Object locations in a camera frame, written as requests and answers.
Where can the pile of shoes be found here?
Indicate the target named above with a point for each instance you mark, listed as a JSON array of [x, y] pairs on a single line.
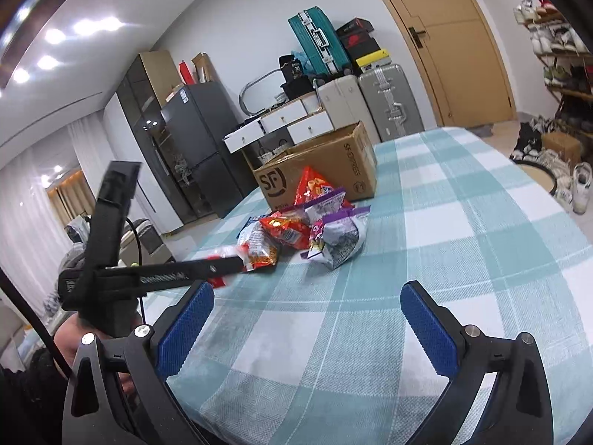
[[556, 167]]

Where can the small red snack packet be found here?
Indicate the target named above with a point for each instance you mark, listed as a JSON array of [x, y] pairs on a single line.
[[220, 252]]

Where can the black red shoe box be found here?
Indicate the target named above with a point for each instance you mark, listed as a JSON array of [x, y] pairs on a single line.
[[354, 28]]

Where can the beige suitcase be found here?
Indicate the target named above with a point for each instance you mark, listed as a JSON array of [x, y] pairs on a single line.
[[343, 104]]

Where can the small cardboard carton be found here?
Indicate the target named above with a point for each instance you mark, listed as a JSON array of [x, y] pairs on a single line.
[[563, 148]]

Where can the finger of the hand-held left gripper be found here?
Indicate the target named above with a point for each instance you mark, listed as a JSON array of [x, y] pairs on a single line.
[[215, 269]]

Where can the white drawer dresser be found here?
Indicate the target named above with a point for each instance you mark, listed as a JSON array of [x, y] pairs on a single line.
[[287, 120]]

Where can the round black rimmed stool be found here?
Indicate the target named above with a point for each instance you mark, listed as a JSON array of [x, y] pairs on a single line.
[[537, 171]]

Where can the silver suitcase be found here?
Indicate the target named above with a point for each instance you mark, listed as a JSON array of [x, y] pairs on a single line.
[[389, 102]]

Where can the white curtain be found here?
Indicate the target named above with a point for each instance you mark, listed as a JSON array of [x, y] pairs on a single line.
[[32, 213]]

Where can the wooden shoe rack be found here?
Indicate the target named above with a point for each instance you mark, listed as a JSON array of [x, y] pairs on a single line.
[[563, 97]]

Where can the large red chips bag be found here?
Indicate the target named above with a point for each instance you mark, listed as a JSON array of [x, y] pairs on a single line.
[[315, 185]]

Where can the grey refrigerator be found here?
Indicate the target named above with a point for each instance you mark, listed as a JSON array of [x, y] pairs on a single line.
[[199, 148]]

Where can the oval chrome mirror frame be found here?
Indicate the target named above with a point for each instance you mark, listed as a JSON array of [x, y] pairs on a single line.
[[255, 92]]

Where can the rows of sneakers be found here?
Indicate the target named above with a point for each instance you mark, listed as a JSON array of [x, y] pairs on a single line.
[[551, 41]]

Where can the black storage box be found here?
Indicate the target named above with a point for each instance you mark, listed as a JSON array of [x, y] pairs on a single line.
[[299, 87]]

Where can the grey chair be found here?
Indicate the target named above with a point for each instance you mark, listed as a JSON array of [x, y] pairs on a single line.
[[150, 241]]

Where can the woven laundry basket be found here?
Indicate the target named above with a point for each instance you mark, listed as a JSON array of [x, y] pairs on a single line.
[[278, 152]]

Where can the teal suitcase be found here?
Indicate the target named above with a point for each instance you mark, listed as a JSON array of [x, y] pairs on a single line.
[[317, 41]]

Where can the open tan cardboard carton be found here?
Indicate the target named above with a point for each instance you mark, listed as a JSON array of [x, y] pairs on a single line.
[[204, 67]]

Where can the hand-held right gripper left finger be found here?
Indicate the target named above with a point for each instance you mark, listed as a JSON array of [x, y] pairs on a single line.
[[185, 329]]

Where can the brown cardboard box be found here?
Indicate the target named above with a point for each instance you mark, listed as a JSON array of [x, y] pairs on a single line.
[[324, 157]]

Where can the red noodle packet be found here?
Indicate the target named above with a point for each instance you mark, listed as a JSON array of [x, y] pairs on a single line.
[[285, 231]]

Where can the teal checked tablecloth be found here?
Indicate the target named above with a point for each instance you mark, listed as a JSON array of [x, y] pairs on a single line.
[[417, 241]]

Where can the person's left hand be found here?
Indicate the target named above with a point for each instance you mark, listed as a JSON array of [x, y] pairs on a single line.
[[69, 338]]

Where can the dark glass cabinet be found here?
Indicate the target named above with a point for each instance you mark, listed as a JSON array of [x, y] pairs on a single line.
[[139, 116]]

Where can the white orange snack packet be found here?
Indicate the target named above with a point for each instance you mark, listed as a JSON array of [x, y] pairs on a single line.
[[259, 248]]

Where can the yellow black shoe box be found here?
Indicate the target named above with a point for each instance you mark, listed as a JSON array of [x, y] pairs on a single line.
[[373, 61]]

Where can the large flat cardboard carton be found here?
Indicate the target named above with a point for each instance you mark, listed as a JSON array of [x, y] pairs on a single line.
[[160, 72]]

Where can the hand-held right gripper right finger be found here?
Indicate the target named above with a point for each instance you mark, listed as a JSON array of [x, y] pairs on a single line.
[[431, 329]]

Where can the purple white snack packet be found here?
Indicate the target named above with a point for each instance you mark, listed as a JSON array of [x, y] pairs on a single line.
[[338, 236]]

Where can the wooden door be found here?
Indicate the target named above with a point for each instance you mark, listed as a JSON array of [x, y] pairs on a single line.
[[463, 41]]

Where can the black paper bag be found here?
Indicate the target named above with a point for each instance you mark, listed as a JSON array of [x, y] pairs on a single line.
[[292, 67]]

